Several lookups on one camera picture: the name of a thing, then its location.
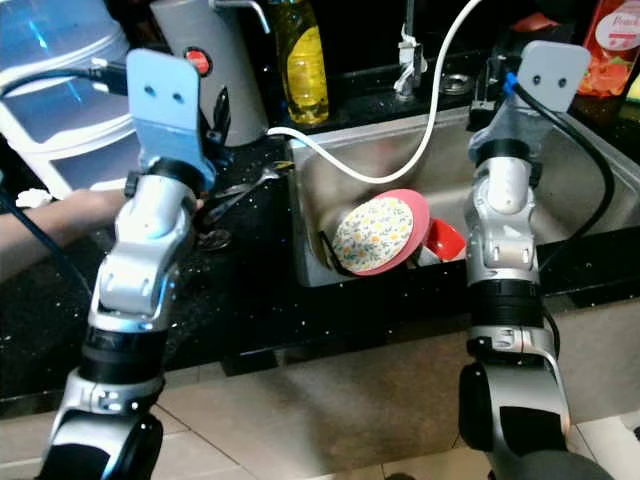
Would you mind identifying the floral plate with pink rim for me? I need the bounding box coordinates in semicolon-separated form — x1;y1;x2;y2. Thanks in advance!
330;188;431;278

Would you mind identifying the person's bare hand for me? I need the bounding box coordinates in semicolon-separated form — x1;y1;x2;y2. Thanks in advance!
60;188;133;241

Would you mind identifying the grey thermos jug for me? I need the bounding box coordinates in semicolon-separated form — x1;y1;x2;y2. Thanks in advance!
150;0;269;149

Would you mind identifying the round metal counter fitting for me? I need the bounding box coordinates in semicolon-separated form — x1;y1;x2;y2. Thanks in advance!
440;72;473;97

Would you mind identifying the metal spoon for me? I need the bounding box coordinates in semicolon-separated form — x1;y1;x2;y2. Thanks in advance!
198;162;296;251

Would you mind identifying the stainless steel sink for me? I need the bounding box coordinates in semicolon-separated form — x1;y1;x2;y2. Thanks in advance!
285;105;640;289

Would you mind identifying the metal faucet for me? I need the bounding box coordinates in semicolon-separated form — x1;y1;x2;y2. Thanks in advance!
393;0;424;101

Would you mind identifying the yellow dish soap bottle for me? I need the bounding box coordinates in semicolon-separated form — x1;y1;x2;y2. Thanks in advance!
275;0;331;128

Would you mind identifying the red and white cup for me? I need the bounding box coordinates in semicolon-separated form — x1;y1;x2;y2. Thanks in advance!
418;217;467;264

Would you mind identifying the red peach juice carton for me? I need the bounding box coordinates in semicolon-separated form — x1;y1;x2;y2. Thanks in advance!
575;0;640;99

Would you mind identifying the white stacked plastic container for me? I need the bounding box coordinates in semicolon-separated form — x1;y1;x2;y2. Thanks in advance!
0;0;136;191

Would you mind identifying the white cloth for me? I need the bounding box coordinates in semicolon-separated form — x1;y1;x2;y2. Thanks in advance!
15;187;56;209

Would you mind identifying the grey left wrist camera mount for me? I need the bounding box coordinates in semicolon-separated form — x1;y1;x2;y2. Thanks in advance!
124;49;213;193

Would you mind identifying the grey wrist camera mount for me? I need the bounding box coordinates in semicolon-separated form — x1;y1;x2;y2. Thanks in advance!
468;40;592;163
124;49;213;193

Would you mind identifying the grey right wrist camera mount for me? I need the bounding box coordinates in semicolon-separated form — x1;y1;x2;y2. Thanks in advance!
468;40;592;163

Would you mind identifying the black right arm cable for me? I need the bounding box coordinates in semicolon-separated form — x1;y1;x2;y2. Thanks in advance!
505;75;615;276

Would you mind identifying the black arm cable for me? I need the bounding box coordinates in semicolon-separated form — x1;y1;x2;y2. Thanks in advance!
505;75;615;276
0;62;129;299

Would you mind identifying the white hose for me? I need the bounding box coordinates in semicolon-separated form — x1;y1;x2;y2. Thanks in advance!
263;0;483;191

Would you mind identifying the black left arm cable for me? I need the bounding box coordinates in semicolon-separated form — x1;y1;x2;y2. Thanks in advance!
0;62;129;299

